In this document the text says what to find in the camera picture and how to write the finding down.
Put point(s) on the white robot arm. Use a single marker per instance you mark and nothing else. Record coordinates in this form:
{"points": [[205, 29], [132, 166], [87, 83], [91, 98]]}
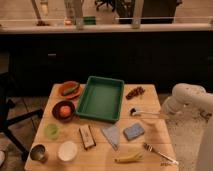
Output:
{"points": [[196, 95]]}

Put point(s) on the green plastic tray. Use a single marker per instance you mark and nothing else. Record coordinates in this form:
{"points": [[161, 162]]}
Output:
{"points": [[101, 99]]}

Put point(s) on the green pickle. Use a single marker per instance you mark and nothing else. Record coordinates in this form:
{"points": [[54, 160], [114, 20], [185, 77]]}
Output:
{"points": [[70, 90]]}

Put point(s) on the brown grapes bunch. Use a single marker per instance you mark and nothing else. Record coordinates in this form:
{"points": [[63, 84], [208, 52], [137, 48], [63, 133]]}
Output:
{"points": [[135, 92]]}

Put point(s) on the orange plate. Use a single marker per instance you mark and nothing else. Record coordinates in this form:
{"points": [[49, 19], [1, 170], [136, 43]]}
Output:
{"points": [[67, 85]]}

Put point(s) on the grey triangular cloth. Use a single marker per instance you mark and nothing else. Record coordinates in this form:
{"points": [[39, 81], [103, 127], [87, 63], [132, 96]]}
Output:
{"points": [[112, 135]]}

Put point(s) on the orange fruit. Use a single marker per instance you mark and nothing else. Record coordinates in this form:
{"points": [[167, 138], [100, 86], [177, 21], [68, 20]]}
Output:
{"points": [[65, 111]]}

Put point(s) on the blue sponge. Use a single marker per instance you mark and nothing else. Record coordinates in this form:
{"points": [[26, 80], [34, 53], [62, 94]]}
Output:
{"points": [[133, 131]]}

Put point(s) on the dark red bowl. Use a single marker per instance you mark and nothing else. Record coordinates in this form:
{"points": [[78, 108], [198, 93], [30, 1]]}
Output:
{"points": [[56, 111]]}

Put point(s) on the wooden table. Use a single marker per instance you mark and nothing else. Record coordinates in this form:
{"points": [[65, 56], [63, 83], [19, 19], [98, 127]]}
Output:
{"points": [[101, 156]]}

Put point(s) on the silver fork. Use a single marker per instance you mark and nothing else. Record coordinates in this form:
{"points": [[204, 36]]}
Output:
{"points": [[150, 148]]}

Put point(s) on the small green cup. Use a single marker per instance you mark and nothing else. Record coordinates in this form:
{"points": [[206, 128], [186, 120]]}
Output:
{"points": [[51, 131]]}

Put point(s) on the white bowl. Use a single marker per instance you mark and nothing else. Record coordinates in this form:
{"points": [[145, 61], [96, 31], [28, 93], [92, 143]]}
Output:
{"points": [[67, 151]]}

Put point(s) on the yellow banana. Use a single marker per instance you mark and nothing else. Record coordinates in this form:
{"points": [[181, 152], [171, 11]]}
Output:
{"points": [[129, 158]]}

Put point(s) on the metal cup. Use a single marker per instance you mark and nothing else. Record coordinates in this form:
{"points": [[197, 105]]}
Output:
{"points": [[39, 153]]}

